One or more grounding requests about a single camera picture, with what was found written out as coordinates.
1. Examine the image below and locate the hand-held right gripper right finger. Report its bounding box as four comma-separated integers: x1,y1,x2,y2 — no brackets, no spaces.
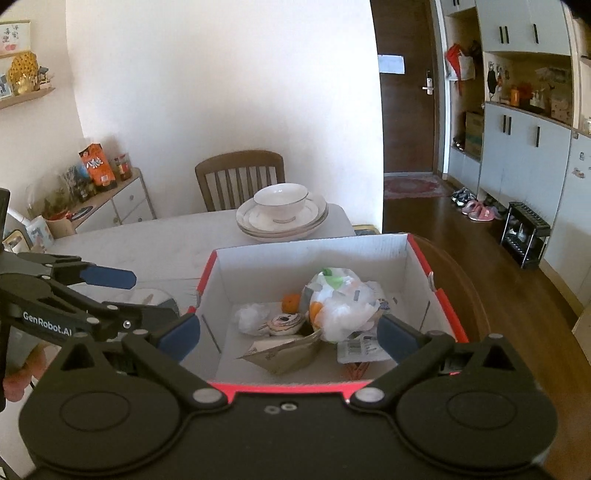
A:
350,312,544,410

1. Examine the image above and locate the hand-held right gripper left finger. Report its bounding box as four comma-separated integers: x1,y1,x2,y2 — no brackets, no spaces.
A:
45,313,230,410

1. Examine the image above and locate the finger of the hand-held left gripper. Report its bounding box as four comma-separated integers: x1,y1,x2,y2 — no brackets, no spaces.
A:
50,281,182,341
27,253,138,290

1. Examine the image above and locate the clear printed sachet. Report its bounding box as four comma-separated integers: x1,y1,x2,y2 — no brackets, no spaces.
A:
337,336,394,364

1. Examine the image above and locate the white patterned plastic bag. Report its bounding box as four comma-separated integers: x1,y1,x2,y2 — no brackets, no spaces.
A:
302,267,382,343

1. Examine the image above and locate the red cardboard box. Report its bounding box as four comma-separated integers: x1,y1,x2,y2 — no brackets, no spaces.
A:
196,233,470,403

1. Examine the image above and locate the clear plastic wrap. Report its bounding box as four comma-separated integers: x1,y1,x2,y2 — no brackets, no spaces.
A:
235,303,271,335

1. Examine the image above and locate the cartoon face plush charm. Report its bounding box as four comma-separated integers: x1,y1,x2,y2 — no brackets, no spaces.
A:
267,312,308,335

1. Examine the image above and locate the brown paper snack bag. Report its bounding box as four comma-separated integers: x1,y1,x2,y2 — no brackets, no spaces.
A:
237,329,325,376

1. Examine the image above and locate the person's left hand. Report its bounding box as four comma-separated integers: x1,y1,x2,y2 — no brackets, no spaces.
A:
4,345,50,402

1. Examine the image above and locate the light wooden holder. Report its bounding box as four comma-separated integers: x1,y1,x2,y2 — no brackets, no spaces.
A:
44,216,77,239

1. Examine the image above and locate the white sideboard cabinet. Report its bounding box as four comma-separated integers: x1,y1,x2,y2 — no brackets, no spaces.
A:
68,168,157,232

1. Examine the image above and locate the white printed mug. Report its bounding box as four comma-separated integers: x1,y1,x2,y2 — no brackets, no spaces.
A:
25,215,54,253

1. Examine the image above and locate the clear glass dome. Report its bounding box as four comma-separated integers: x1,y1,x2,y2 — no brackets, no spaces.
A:
25,178,77,220

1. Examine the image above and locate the orange snack bag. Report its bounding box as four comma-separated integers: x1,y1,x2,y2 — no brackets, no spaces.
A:
78,143,118,192

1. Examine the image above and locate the stack of white plates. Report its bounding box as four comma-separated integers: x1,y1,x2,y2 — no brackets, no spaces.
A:
235,194,330,244

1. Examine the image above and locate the red patterned door rug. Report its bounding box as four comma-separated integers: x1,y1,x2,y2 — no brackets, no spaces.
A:
383,175,452,200

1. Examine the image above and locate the black shoe rack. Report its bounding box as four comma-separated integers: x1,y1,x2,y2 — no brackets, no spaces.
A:
501,201,551,270

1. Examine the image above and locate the brown wooden chair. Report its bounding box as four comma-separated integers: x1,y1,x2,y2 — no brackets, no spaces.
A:
194,150,286,213

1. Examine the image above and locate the white porcelain bowl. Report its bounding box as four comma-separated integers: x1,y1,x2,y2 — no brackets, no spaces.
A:
252,183,309,225

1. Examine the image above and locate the brown cardboard carton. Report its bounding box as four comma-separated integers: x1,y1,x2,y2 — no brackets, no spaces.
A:
464,110,485,160

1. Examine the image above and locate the gold figurine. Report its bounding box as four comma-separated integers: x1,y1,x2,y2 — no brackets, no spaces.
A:
6,51,41,96

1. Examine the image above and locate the brown entrance door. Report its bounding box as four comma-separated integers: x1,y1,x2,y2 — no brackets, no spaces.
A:
370,0,437,174

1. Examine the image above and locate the red hanging bag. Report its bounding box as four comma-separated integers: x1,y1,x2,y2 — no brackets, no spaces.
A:
444,43,476,82

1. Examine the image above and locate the wooden wall shelf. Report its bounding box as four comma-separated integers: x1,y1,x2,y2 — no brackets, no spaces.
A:
0,86,57,111

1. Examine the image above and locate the grey wall cabinet unit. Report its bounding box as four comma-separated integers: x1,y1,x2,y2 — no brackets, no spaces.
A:
433,0,591,320

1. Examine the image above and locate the framed wall picture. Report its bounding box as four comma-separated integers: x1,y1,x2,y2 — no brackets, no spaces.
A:
0,19,33,59

